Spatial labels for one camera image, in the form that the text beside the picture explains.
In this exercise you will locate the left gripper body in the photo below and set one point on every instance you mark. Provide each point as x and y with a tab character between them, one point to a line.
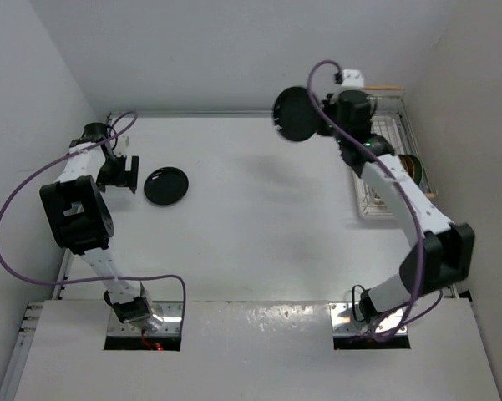
108	159

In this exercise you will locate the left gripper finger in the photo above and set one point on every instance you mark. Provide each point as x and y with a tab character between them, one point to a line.
112	173
132	174

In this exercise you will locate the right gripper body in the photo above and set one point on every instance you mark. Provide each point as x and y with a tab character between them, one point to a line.
330	104

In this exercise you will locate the black plate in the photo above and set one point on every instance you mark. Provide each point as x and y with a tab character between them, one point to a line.
166	186
294	115

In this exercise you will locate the yellow patterned plate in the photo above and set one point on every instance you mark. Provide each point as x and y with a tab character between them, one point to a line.
407	163

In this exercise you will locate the blue green patterned plate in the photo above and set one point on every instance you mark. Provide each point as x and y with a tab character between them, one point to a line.
417	170

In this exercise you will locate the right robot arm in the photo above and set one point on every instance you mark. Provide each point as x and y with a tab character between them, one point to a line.
441	250

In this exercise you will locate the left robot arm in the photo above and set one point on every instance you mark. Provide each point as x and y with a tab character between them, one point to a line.
81	222

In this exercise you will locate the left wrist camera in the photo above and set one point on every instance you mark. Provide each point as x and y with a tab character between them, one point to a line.
122	143

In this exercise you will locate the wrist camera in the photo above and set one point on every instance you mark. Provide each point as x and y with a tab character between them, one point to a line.
350	79
122	143

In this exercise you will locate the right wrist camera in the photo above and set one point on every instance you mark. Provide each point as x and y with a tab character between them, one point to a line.
350	79

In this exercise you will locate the white wire dish rack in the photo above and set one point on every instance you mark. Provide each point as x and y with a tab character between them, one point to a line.
390	120

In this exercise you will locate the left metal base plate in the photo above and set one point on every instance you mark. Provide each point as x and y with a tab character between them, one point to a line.
165	322

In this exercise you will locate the metal base plate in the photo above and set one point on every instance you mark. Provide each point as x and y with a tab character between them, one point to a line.
165	322
347	321

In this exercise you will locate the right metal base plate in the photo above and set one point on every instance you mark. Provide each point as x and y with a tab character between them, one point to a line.
347	321

